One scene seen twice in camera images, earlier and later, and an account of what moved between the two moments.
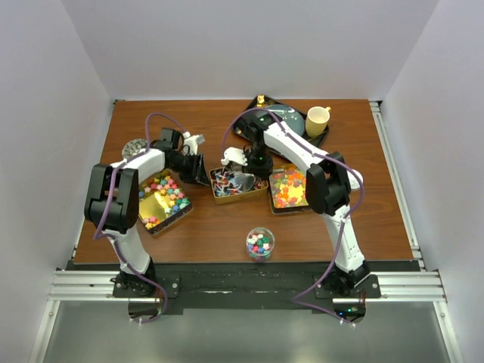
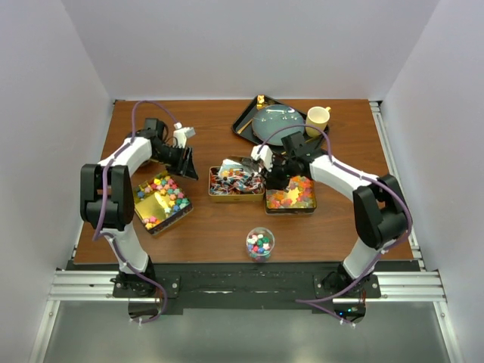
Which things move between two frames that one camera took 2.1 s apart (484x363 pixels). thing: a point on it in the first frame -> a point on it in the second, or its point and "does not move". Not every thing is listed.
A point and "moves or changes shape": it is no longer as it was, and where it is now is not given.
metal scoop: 241,181 moves or changes shape
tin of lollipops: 224,190 does not move
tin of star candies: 162,201 does not move
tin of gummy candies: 287,190 does not move
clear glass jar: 260,242 does not move
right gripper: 260,171 -> 272,181
